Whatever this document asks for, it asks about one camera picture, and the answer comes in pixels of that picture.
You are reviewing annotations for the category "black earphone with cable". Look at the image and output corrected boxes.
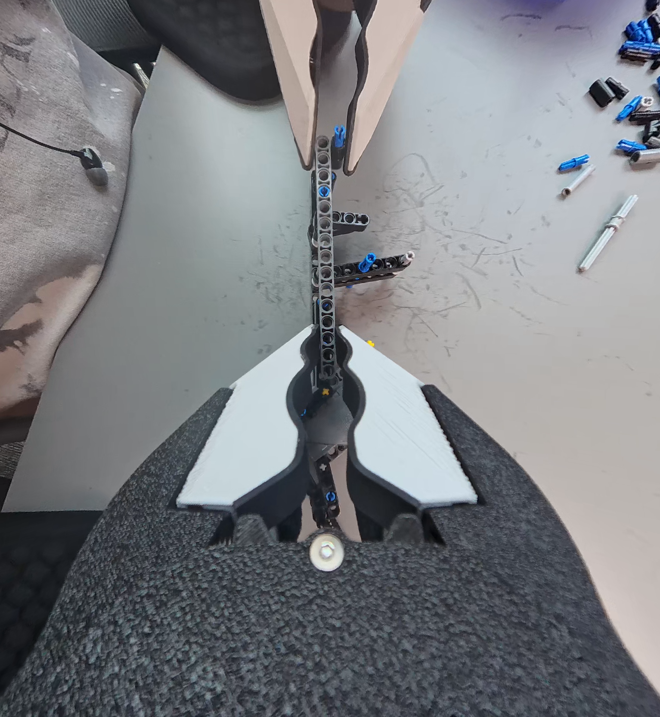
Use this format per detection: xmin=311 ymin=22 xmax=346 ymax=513
xmin=0 ymin=105 xmax=110 ymax=187

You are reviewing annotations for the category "pile of small building pieces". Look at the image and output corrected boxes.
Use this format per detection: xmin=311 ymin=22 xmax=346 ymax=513
xmin=616 ymin=0 xmax=660 ymax=171

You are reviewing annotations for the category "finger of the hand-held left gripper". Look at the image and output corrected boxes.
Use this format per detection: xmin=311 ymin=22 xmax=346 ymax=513
xmin=258 ymin=0 xmax=323 ymax=168
xmin=344 ymin=0 xmax=433 ymax=171

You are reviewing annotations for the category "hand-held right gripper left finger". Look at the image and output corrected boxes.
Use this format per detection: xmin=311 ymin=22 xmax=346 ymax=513
xmin=176 ymin=324 xmax=315 ymax=544

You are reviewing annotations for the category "small black connector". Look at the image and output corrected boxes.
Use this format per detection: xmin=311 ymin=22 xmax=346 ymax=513
xmin=589 ymin=77 xmax=630 ymax=107

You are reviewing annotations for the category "person's grey trouser leg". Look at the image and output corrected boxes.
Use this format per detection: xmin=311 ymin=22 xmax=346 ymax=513
xmin=0 ymin=0 xmax=159 ymax=449

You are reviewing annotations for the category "long grey axle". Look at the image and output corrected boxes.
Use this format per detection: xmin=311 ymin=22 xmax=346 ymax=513
xmin=577 ymin=194 xmax=640 ymax=273

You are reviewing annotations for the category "long grey building beam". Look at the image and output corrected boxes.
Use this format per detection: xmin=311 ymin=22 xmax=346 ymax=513
xmin=314 ymin=136 xmax=343 ymax=387

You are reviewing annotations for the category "black building beam assembly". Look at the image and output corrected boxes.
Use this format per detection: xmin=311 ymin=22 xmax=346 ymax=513
xmin=304 ymin=124 xmax=416 ymax=533

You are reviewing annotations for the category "short grey tube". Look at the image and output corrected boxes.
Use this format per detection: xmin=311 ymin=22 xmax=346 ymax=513
xmin=561 ymin=165 xmax=595 ymax=198

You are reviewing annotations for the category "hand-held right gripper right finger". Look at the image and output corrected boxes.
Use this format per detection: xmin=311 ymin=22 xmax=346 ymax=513
xmin=338 ymin=325 xmax=480 ymax=544

